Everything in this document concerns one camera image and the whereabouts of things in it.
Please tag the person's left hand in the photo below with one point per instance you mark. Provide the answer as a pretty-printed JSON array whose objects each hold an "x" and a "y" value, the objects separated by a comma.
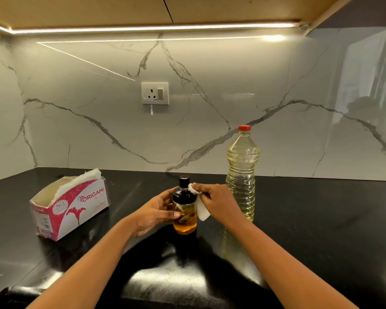
[{"x": 151, "y": 215}]

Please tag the person's right hand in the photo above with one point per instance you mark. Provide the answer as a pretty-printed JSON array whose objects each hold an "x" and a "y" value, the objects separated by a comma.
[{"x": 220, "y": 202}]

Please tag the single white tissue sheet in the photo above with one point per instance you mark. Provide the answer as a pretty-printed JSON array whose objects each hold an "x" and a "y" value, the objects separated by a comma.
[{"x": 202, "y": 210}]

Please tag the small glass oil bottle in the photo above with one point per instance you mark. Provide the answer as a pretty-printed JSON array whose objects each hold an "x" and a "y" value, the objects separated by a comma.
[{"x": 185, "y": 222}]

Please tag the black knobbed bottle lid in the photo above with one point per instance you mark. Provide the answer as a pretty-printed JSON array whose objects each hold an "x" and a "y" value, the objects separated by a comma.
[{"x": 184, "y": 193}]

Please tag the large clear plastic oil bottle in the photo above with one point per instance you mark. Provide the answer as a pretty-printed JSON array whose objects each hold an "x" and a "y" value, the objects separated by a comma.
[{"x": 243, "y": 164}]

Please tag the red plastic bottle cap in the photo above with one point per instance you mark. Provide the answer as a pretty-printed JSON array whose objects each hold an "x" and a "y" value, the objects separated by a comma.
[{"x": 244, "y": 128}]

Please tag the person's left forearm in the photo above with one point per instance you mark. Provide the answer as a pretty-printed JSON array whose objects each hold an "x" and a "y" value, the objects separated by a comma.
[{"x": 80, "y": 270}]

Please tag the person's right forearm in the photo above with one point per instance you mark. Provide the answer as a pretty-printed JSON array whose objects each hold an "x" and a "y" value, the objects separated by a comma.
[{"x": 283, "y": 270}]

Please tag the black stone countertop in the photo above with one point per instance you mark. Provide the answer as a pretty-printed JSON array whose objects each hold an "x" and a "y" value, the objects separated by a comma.
[{"x": 325, "y": 228}]

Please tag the red and white tissue box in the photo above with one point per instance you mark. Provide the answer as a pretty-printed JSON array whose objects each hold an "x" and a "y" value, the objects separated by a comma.
[{"x": 74, "y": 212}]

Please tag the stack of white tissues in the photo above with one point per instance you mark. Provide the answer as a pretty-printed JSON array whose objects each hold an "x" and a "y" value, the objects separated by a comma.
[{"x": 74, "y": 183}]

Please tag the LED strip light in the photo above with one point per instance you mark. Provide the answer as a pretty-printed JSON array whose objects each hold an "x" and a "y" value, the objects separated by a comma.
[{"x": 148, "y": 28}]

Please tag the white wall socket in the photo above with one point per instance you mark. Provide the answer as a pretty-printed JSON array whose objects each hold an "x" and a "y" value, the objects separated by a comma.
[{"x": 155, "y": 93}]

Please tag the wall cabinet body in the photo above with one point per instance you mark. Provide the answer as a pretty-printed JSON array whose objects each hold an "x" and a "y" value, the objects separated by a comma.
[{"x": 148, "y": 11}]

